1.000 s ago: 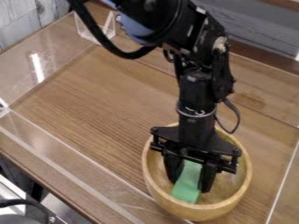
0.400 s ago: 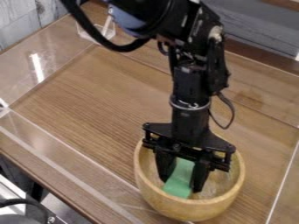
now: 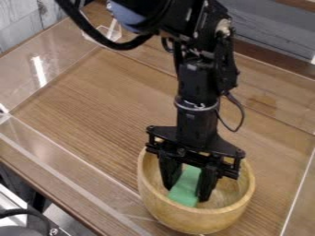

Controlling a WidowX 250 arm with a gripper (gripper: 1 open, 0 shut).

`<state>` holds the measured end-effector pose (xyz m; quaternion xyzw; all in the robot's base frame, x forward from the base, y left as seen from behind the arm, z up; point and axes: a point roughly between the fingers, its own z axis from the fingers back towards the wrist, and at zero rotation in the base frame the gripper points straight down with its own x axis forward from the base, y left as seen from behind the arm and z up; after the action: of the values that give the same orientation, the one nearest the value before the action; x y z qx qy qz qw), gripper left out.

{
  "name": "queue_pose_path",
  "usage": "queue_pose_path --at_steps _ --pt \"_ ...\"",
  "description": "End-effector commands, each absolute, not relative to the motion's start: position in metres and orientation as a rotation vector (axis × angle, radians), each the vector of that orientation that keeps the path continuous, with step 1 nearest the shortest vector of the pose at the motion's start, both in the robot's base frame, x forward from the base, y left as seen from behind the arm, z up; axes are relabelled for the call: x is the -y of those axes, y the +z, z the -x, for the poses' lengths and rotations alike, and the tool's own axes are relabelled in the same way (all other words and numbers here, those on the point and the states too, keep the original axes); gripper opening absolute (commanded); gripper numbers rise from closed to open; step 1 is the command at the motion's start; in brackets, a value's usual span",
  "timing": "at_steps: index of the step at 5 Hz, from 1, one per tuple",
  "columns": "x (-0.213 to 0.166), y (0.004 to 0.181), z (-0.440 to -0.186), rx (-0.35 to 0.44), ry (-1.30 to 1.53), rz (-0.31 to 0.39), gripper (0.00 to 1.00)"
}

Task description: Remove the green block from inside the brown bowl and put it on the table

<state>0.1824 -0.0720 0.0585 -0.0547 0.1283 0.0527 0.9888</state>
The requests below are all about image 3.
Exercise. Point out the black metal bracket with bolt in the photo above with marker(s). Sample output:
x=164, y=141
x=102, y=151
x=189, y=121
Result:
x=42, y=224

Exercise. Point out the green rectangular block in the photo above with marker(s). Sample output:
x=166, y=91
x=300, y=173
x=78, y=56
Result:
x=182, y=191

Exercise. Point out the brown wooden bowl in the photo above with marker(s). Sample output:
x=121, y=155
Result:
x=176, y=208

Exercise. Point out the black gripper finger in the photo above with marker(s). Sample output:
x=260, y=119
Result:
x=205, y=182
x=169, y=170

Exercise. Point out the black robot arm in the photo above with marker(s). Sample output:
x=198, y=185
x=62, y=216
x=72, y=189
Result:
x=197, y=26

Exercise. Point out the clear acrylic corner bracket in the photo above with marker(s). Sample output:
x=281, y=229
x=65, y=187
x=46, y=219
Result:
x=110, y=32

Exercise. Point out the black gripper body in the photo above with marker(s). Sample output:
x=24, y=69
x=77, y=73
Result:
x=192, y=141

